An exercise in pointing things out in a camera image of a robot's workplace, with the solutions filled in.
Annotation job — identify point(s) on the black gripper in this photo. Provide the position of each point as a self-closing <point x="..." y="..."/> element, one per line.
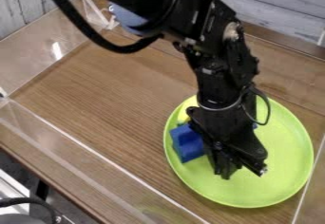
<point x="230" y="142"/>

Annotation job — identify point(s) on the blue T-shaped block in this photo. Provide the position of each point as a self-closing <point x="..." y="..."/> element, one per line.
<point x="185" y="142"/>

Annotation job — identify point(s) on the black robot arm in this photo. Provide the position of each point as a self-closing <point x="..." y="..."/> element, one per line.
<point x="203" y="29"/>

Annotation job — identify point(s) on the green round plate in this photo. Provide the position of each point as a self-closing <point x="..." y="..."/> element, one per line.
<point x="286" y="140"/>

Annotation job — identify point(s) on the yellow banana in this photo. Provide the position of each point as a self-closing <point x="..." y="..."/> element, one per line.
<point x="181" y="118"/>

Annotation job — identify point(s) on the clear acrylic enclosure wall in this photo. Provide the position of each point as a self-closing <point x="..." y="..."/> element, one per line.
<point x="81" y="123"/>

